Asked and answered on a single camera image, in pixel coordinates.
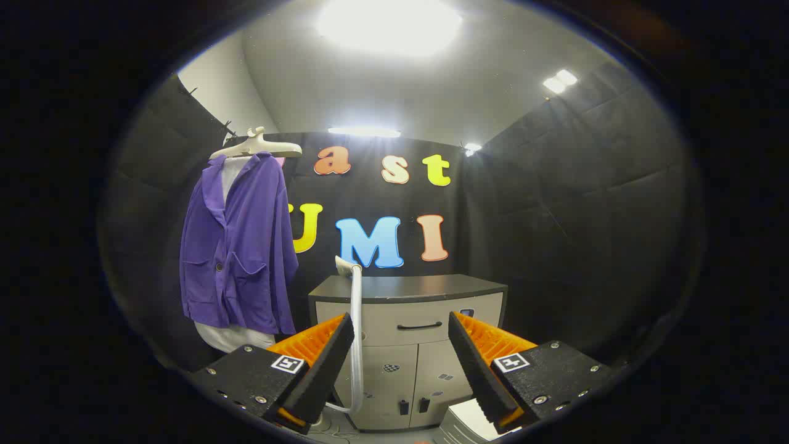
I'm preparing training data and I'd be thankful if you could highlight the double ceiling light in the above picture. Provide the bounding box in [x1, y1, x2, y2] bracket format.
[542, 69, 579, 94]

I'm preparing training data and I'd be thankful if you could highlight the white clothes hanger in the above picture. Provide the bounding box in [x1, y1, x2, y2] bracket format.
[210, 126, 303, 160]

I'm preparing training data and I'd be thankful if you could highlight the white garment steamer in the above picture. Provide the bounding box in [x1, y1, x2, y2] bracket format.
[327, 255, 366, 415]

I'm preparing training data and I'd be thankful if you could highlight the grey cabinet with dark top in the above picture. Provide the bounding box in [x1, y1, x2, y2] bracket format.
[308, 274, 509, 432]

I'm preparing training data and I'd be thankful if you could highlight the large ceiling light panel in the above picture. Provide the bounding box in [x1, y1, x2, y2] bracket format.
[316, 0, 463, 57]

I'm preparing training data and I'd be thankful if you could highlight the long strip ceiling light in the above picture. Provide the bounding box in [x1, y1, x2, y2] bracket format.
[328, 126, 401, 138]

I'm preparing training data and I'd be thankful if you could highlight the black backdrop cloth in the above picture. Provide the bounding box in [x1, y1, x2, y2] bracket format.
[99, 59, 703, 383]

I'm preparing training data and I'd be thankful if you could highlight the purple jacket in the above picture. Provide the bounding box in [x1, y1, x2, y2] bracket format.
[179, 152, 301, 335]

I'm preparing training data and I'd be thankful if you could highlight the white flat box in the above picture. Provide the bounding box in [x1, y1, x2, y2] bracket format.
[439, 398, 525, 443]

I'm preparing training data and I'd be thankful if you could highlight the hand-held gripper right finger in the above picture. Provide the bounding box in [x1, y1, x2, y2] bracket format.
[448, 311, 615, 434]

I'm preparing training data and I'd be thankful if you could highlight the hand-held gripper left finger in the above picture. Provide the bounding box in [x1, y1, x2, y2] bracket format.
[188, 313, 356, 434]

